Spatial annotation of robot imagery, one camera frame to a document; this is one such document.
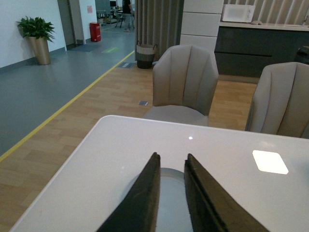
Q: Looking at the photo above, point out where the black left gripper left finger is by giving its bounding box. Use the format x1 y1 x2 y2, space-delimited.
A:
97 152 161 232

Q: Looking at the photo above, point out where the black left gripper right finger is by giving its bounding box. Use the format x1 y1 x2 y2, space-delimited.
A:
184 154 268 232

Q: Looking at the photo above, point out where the floor socket plate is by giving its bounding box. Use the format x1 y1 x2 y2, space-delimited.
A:
139 101 148 106

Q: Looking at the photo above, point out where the beige chair on right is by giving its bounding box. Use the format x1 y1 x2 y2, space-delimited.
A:
245 62 309 139

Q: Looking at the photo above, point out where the beige chair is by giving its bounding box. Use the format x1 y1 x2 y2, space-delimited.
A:
245 62 309 139
143 44 219 126

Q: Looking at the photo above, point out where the beige chair on left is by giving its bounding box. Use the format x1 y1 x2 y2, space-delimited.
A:
143 44 219 126

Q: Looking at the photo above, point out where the woven laundry basket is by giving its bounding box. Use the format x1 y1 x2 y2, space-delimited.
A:
136 41 157 69

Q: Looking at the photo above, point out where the dark grey kitchen counter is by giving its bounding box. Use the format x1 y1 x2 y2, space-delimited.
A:
214 25 309 77

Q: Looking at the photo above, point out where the white cabinet column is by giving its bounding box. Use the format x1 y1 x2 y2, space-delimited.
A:
180 0 224 51

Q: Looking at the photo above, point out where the red bin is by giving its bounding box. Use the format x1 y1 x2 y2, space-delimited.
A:
89 22 101 42

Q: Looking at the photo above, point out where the grey curtain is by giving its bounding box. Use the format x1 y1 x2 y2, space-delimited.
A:
134 0 184 61

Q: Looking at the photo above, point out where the gold plant pot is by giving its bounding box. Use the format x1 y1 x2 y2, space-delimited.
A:
29 37 51 65

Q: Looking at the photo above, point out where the white microwave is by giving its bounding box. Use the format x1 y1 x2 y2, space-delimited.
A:
221 4 255 23

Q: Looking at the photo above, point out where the walking person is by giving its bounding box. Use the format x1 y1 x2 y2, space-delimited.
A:
122 0 134 32

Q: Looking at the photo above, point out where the green potted plant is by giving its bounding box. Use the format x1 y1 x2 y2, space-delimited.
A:
16 16 55 42

